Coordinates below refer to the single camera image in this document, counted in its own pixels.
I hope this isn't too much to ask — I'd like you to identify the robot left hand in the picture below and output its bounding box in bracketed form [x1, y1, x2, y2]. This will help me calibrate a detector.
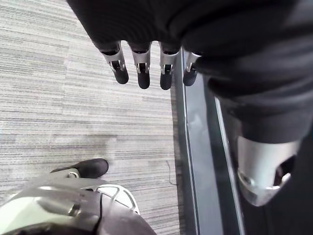
[66, 0, 313, 208]

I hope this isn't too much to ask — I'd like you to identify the dark grey shelf base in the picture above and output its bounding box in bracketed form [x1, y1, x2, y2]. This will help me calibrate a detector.
[171, 45, 313, 235]

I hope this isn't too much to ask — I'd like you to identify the dark robot foot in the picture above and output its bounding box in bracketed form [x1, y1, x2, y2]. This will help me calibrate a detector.
[50, 158, 110, 180]

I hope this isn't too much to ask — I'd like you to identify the thin black floor cable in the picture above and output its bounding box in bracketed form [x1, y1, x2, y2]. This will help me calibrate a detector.
[165, 160, 178, 186]

